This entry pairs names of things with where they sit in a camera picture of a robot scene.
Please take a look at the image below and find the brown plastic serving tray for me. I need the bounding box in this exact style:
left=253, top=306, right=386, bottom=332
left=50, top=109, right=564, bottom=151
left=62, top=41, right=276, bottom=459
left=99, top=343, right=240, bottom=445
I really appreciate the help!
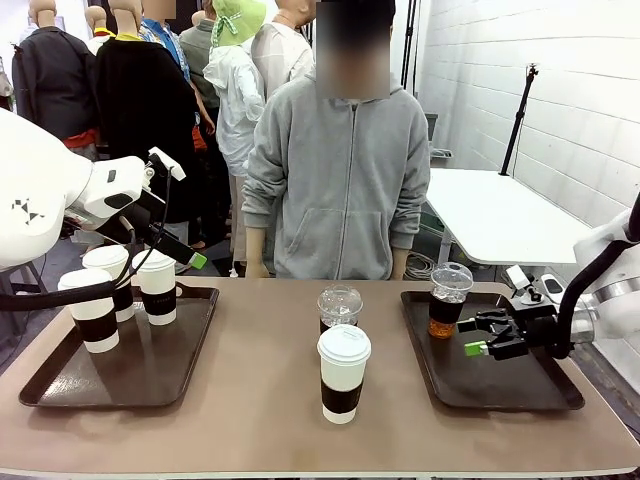
left=399, top=290, right=586, bottom=411
left=18, top=285, right=221, bottom=409

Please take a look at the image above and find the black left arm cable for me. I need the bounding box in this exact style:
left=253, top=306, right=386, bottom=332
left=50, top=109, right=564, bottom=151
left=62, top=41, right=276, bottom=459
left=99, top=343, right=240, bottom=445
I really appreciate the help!
left=0, top=169, right=174, bottom=312

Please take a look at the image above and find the grey plastic bin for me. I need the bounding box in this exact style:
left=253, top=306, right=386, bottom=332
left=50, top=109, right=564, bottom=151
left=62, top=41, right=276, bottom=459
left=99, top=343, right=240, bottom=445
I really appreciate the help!
left=424, top=112, right=440, bottom=151

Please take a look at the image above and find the mannequin with green hat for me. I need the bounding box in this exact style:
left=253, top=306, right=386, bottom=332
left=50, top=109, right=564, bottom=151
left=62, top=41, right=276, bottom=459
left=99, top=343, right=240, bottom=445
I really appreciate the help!
left=202, top=0, right=267, bottom=176

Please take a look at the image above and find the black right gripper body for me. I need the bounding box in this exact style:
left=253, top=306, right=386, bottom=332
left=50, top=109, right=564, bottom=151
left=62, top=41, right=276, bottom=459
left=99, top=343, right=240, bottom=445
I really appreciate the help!
left=487, top=305, right=559, bottom=361

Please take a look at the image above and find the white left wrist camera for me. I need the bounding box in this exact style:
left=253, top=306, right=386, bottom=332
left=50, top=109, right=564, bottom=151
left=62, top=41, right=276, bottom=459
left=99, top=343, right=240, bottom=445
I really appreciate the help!
left=147, top=146, right=187, bottom=182

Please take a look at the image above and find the mannequin in dark grey jacket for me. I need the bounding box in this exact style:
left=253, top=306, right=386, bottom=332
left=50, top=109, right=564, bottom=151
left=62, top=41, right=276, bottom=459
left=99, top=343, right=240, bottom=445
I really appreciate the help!
left=10, top=0, right=101, bottom=161

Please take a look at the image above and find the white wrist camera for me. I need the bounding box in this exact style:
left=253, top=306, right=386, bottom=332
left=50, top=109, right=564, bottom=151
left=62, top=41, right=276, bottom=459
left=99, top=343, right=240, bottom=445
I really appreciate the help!
left=147, top=146, right=187, bottom=182
left=505, top=264, right=532, bottom=291

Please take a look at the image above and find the large white table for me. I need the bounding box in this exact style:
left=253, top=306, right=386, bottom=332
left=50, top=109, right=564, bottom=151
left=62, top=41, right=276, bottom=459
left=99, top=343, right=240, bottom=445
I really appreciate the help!
left=427, top=167, right=594, bottom=266

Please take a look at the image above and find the mannequin in grey-green jacket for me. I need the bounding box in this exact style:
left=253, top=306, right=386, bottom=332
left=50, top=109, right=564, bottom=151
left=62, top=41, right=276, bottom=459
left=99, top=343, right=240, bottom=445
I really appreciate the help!
left=178, top=9, right=221, bottom=111

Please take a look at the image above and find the clear plastic iced coffee cup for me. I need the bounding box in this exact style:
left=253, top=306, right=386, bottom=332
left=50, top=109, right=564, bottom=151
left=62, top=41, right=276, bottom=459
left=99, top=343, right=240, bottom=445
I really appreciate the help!
left=428, top=261, right=475, bottom=340
left=317, top=284, right=364, bottom=335

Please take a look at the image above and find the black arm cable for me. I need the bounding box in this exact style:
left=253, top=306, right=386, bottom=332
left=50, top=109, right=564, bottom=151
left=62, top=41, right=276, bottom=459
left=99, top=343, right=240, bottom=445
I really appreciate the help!
left=0, top=169, right=174, bottom=312
left=551, top=192, right=640, bottom=360

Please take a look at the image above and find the grey coiled floor cable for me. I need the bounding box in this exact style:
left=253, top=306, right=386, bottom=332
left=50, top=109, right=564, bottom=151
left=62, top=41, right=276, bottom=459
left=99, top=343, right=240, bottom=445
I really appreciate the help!
left=403, top=251, right=444, bottom=281

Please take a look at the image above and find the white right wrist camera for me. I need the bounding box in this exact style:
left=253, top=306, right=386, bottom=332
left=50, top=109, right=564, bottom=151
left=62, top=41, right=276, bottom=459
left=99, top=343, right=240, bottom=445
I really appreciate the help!
left=505, top=264, right=532, bottom=291

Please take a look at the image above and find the mannequin with yellow collar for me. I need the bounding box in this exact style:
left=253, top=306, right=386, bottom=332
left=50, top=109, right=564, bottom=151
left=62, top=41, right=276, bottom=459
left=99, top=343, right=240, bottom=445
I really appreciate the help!
left=83, top=5, right=117, bottom=56

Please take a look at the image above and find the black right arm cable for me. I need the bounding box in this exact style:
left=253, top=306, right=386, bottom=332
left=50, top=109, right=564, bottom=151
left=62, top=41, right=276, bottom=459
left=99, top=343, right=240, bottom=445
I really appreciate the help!
left=551, top=192, right=640, bottom=360

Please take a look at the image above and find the black light stand pole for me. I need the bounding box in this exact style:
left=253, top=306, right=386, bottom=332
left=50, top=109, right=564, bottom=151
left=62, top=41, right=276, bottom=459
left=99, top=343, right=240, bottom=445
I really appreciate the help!
left=398, top=0, right=420, bottom=101

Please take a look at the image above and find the person's left hand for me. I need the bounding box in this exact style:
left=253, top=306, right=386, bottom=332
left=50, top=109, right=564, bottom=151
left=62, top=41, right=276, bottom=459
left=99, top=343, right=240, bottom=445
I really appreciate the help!
left=389, top=246, right=410, bottom=281

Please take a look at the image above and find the person's right hand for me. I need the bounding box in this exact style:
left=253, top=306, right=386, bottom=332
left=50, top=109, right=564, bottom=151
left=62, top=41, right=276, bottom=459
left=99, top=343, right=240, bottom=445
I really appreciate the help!
left=244, top=227, right=272, bottom=279

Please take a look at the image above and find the black tripod stand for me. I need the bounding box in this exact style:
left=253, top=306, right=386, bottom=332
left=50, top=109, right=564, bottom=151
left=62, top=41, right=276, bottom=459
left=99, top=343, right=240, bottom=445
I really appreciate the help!
left=499, top=63, right=540, bottom=177

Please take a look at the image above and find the mannequin in black coat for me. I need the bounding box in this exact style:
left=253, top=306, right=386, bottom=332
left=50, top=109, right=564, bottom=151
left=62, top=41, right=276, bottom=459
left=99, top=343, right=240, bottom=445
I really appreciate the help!
left=94, top=0, right=211, bottom=251

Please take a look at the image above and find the white lidded paper coffee cup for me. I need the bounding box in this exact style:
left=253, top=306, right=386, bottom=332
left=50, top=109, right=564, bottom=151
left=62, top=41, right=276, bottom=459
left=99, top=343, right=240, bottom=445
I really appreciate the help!
left=131, top=248, right=179, bottom=327
left=81, top=244, right=136, bottom=324
left=316, top=324, right=373, bottom=425
left=57, top=267, right=121, bottom=355

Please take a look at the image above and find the person in grey hoodie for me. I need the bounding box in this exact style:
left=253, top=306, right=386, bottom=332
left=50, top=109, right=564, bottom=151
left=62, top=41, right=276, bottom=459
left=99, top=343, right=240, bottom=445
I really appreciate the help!
left=241, top=0, right=431, bottom=281

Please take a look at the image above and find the person in blue patterned shirt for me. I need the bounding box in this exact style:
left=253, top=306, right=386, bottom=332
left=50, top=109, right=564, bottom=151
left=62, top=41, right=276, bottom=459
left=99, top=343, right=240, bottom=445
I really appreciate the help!
left=139, top=0, right=216, bottom=151

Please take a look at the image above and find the mannequin in white shirt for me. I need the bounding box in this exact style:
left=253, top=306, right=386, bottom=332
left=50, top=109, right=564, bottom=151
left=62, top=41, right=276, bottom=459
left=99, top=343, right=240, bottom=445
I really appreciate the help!
left=249, top=0, right=317, bottom=101

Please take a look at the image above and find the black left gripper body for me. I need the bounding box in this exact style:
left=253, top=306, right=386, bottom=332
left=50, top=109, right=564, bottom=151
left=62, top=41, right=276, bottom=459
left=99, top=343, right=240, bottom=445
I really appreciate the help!
left=97, top=189, right=174, bottom=251

